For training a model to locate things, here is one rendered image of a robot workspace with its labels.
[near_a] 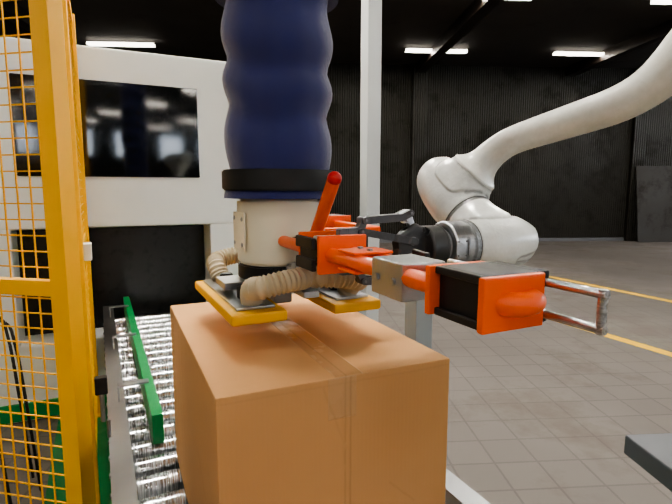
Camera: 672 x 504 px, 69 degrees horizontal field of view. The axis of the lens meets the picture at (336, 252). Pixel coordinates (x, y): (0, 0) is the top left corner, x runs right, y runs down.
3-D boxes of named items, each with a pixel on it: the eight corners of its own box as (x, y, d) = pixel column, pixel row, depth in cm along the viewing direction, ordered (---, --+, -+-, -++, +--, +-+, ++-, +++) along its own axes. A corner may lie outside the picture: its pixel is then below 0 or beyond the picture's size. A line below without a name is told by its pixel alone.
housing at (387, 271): (368, 291, 61) (369, 256, 61) (413, 287, 64) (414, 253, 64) (399, 303, 55) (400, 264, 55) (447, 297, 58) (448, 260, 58)
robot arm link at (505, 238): (467, 286, 89) (433, 238, 97) (530, 279, 95) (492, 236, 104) (495, 241, 82) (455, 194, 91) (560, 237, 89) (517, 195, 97)
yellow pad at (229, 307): (194, 289, 111) (193, 267, 111) (237, 285, 116) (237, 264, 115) (231, 327, 81) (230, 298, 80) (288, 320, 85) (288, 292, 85)
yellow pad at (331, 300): (274, 282, 120) (273, 262, 119) (311, 279, 124) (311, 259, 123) (334, 315, 89) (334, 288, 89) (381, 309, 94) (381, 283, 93)
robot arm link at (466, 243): (481, 273, 85) (454, 275, 83) (447, 266, 93) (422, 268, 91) (483, 221, 84) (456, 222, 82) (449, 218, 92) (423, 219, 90)
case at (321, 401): (176, 455, 127) (169, 305, 122) (318, 425, 143) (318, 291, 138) (223, 654, 73) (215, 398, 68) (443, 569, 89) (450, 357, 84)
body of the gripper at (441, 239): (454, 223, 82) (408, 225, 78) (452, 273, 83) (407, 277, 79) (427, 220, 89) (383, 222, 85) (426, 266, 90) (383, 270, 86)
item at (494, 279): (423, 313, 50) (425, 264, 49) (479, 305, 53) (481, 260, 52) (482, 335, 42) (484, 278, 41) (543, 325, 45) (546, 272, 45)
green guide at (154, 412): (109, 312, 270) (108, 297, 269) (129, 310, 275) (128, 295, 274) (122, 452, 127) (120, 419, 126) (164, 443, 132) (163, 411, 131)
